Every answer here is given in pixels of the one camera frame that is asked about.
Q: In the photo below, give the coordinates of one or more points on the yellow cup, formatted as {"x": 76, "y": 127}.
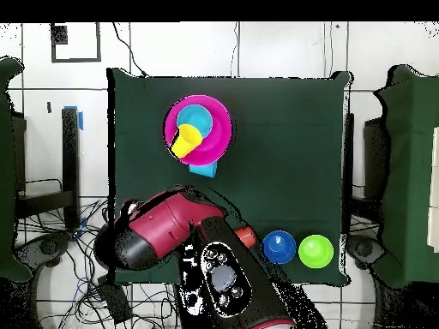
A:
{"x": 187, "y": 141}

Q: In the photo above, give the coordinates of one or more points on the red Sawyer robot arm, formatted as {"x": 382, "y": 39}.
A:
{"x": 164, "y": 219}

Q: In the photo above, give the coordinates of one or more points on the large pink bowl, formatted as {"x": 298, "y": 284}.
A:
{"x": 223, "y": 137}

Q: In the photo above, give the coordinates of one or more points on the dark green tablecloth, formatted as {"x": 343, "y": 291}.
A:
{"x": 274, "y": 171}

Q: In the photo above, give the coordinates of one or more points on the orange ribbed cup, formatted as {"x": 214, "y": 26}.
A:
{"x": 247, "y": 237}

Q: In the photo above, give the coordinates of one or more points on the small light blue bowl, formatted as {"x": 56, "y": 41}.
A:
{"x": 197, "y": 116}

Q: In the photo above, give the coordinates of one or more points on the dark blue bowl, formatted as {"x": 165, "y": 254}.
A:
{"x": 279, "y": 247}

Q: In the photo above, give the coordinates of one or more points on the lime green bowl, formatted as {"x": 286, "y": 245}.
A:
{"x": 315, "y": 251}

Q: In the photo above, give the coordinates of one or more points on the black stand with blue tape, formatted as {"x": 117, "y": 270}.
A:
{"x": 70, "y": 164}

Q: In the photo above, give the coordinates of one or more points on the black office chair base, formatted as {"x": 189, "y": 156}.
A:
{"x": 48, "y": 246}
{"x": 363, "y": 248}

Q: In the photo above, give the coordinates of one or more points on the black power box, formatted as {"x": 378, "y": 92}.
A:
{"x": 115, "y": 301}

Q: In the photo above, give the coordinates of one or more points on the small black floor marker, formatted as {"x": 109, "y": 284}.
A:
{"x": 49, "y": 107}

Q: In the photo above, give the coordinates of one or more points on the green cloth side table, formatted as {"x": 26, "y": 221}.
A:
{"x": 5, "y": 171}
{"x": 408, "y": 171}

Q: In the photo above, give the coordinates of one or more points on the cream boxes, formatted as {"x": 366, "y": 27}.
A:
{"x": 434, "y": 188}

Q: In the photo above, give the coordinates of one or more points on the black upright post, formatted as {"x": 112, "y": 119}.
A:
{"x": 348, "y": 171}

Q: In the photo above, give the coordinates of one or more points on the black square floor frame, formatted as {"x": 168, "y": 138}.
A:
{"x": 75, "y": 60}

